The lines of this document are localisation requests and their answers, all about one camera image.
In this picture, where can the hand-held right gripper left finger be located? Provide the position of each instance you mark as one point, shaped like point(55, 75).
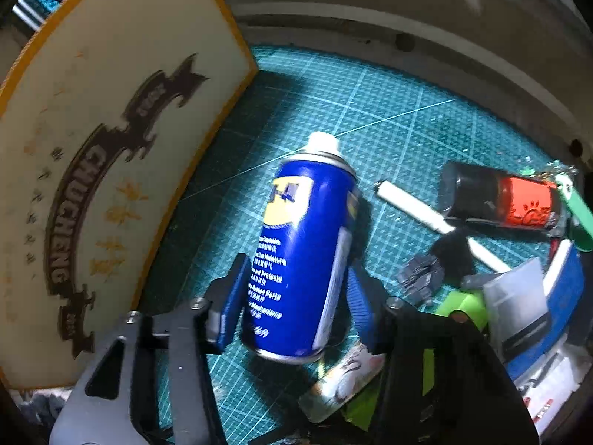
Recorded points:
point(226, 320)

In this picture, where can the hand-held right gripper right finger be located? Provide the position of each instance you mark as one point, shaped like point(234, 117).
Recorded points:
point(363, 308)

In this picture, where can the blue spray can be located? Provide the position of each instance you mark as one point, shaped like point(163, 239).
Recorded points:
point(301, 250)

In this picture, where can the printed cardboard box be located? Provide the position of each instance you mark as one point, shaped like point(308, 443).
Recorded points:
point(92, 148)

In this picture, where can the grey model hand part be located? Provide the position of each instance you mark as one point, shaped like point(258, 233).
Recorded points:
point(417, 280)

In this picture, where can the white printed tube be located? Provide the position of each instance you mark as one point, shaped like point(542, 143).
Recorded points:
point(345, 382)

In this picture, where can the lime green plastic piece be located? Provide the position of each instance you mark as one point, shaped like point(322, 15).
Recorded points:
point(463, 310)

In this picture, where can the black sponge piece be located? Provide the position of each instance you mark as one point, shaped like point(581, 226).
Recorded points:
point(453, 252)

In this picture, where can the white plastic tube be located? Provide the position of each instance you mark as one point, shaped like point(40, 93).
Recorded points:
point(412, 204)

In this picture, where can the translucent white block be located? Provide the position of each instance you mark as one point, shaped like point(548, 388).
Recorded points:
point(516, 301)

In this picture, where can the green cutting mat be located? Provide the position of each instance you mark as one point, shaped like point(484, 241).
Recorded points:
point(394, 125)

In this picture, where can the blue plastic case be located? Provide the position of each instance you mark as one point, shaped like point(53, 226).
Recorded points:
point(565, 287)

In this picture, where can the white desk shelf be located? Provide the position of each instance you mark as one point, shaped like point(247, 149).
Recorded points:
point(417, 23)

